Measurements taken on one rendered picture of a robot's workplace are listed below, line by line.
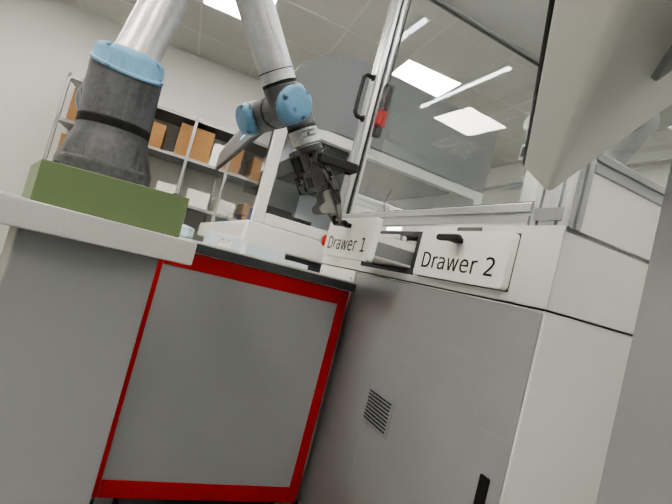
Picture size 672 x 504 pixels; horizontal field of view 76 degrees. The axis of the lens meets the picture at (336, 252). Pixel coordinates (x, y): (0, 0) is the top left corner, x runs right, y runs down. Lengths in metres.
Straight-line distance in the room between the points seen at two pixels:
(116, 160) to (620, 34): 0.68
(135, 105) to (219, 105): 4.71
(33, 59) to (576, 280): 5.51
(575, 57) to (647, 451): 0.24
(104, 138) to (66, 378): 0.38
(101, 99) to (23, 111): 4.85
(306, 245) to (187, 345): 0.92
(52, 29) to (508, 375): 5.57
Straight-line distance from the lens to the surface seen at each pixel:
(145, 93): 0.84
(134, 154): 0.81
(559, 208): 0.84
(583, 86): 0.36
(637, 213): 0.98
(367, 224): 1.09
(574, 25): 0.32
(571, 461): 0.95
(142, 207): 0.76
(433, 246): 1.04
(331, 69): 2.14
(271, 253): 1.34
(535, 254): 0.84
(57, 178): 0.74
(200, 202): 4.93
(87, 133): 0.82
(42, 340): 0.78
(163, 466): 1.33
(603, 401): 0.97
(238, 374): 1.26
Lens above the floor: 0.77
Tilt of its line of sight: 3 degrees up
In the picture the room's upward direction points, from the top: 15 degrees clockwise
